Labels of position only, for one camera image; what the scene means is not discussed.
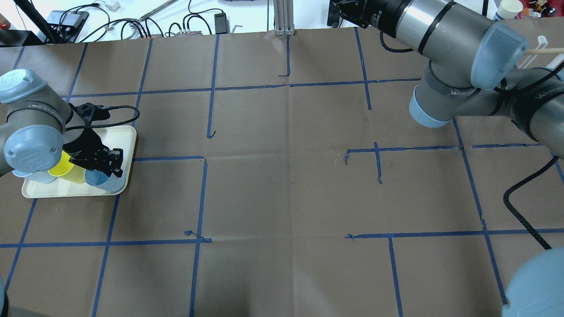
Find yellow plastic cup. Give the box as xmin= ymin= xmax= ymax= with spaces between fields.
xmin=48 ymin=151 xmax=85 ymax=183

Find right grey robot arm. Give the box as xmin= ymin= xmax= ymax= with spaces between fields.
xmin=334 ymin=0 xmax=564 ymax=317

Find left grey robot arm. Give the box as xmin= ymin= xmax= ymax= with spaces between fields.
xmin=0 ymin=69 xmax=124 ymax=177

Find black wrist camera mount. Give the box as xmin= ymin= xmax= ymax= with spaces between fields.
xmin=74 ymin=103 xmax=111 ymax=128

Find light blue plastic cup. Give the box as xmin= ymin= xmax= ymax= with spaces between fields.
xmin=12 ymin=170 xmax=56 ymax=184

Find white wire dish rack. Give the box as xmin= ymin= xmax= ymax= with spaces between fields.
xmin=516 ymin=35 xmax=564 ymax=70

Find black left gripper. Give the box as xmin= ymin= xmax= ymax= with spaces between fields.
xmin=66 ymin=129 xmax=124 ymax=178

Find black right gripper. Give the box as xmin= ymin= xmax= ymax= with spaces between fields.
xmin=331 ymin=0 xmax=387 ymax=29

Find cream plastic tray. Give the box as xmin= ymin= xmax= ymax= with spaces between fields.
xmin=21 ymin=125 xmax=137 ymax=199

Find black power adapter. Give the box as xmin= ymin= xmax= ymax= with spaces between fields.
xmin=214 ymin=12 xmax=229 ymax=34

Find aluminium frame post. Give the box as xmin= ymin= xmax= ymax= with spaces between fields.
xmin=273 ymin=0 xmax=295 ymax=36

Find white paper cup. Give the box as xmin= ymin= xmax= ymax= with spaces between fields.
xmin=493 ymin=0 xmax=524 ymax=21

